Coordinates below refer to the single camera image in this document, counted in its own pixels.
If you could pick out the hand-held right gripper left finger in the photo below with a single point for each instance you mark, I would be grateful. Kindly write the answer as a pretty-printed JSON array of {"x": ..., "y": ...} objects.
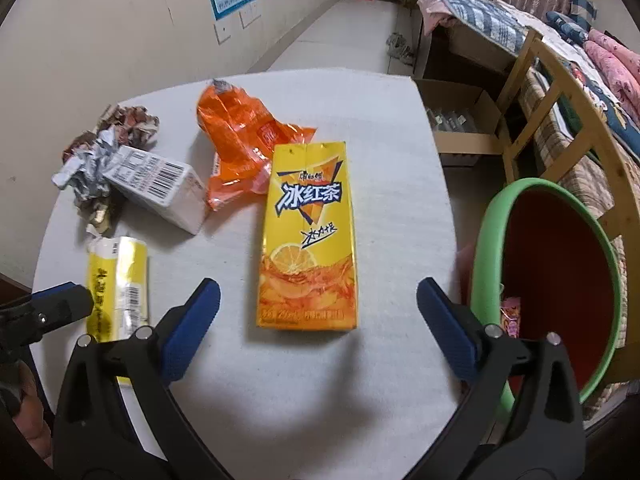
[{"x": 192, "y": 330}]

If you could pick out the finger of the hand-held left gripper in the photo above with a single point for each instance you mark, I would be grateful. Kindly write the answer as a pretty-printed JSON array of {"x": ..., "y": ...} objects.
[
  {"x": 70, "y": 310},
  {"x": 55, "y": 290}
]

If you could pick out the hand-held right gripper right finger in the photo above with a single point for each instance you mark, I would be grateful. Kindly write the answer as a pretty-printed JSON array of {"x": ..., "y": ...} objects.
[{"x": 445, "y": 330}]

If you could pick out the small yellow and white carton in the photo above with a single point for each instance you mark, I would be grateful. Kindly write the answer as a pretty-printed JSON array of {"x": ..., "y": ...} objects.
[{"x": 117, "y": 300}]

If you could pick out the pink plastic bag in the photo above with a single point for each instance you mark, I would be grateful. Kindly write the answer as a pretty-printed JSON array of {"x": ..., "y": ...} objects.
[{"x": 511, "y": 317}]

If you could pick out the red bin with green rim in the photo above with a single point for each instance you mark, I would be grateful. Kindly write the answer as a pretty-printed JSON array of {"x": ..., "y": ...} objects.
[{"x": 550, "y": 285}]

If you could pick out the silver foil wrapper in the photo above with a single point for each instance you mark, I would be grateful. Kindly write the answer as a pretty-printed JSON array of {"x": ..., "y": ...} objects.
[{"x": 92, "y": 170}]

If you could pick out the yellow tea carton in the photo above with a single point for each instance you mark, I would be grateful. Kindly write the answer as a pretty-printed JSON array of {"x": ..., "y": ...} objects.
[{"x": 307, "y": 240}]

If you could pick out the orange snack wrapper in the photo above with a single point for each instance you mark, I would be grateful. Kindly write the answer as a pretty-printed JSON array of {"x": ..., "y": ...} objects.
[{"x": 240, "y": 140}]

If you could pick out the person's left hand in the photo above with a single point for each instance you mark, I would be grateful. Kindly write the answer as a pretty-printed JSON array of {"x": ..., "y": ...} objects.
[{"x": 32, "y": 420}]

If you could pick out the open cardboard box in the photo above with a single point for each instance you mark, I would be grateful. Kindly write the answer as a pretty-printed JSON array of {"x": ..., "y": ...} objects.
[{"x": 467, "y": 142}]

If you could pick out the wooden chair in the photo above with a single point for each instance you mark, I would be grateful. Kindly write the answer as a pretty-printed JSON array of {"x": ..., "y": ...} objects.
[{"x": 522, "y": 75}]

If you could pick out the pair of grey shoes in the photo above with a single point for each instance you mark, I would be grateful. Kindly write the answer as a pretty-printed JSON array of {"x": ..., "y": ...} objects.
[{"x": 401, "y": 49}]

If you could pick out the pink quilt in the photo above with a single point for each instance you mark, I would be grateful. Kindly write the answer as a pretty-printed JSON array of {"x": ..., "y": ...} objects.
[{"x": 615, "y": 65}]

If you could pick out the blue plaid bed cover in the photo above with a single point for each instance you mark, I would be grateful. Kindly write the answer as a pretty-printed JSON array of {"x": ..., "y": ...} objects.
[{"x": 470, "y": 10}]

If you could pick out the dark blue pillow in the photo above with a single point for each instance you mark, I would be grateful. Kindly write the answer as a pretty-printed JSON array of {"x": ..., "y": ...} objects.
[{"x": 567, "y": 25}]

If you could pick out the striped pillow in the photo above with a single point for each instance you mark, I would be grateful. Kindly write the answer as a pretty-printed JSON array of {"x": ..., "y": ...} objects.
[{"x": 584, "y": 7}]

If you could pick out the wooden bed frame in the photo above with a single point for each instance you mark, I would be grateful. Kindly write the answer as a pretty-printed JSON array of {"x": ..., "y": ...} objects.
[{"x": 470, "y": 55}]

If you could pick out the white wall socket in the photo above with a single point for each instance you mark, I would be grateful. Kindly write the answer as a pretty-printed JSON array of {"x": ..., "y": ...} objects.
[
  {"x": 251, "y": 15},
  {"x": 223, "y": 31}
]

